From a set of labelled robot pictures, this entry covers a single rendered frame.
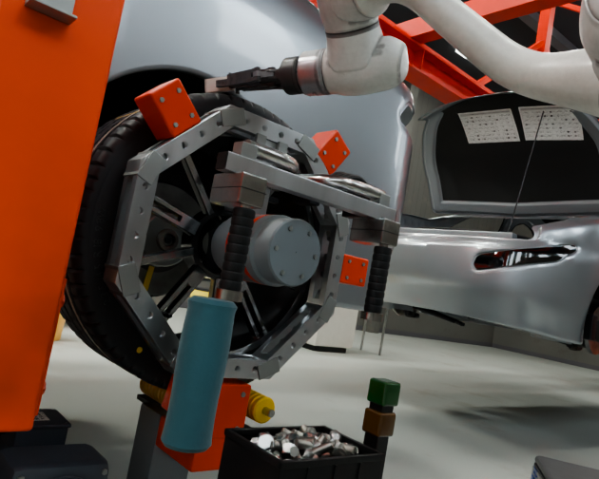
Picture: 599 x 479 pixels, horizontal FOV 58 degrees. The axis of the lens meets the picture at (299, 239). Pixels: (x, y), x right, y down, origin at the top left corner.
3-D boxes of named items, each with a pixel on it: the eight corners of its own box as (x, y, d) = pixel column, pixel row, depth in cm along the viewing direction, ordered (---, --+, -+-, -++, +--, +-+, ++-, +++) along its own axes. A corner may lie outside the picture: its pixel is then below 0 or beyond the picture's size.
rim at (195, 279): (176, 379, 138) (289, 239, 160) (225, 405, 120) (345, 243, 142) (25, 240, 114) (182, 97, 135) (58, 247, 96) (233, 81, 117)
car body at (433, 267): (578, 343, 750) (593, 230, 764) (750, 375, 608) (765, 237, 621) (319, 301, 434) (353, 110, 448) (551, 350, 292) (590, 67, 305)
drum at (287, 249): (254, 282, 121) (265, 220, 123) (318, 295, 105) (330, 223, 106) (200, 273, 112) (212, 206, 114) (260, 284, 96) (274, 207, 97)
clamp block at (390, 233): (364, 244, 115) (368, 220, 116) (397, 247, 108) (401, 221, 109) (348, 240, 112) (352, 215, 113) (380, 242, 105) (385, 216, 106)
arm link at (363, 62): (343, 86, 115) (331, 23, 108) (415, 79, 108) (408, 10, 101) (326, 106, 107) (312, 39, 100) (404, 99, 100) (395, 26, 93)
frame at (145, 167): (305, 375, 132) (343, 160, 137) (323, 382, 127) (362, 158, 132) (82, 366, 98) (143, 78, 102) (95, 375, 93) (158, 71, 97)
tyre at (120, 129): (175, 422, 139) (317, 239, 167) (224, 454, 121) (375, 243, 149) (-37, 240, 107) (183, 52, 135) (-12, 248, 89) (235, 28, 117)
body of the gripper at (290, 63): (295, 89, 107) (254, 94, 111) (312, 96, 115) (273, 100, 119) (294, 50, 106) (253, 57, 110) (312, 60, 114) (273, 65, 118)
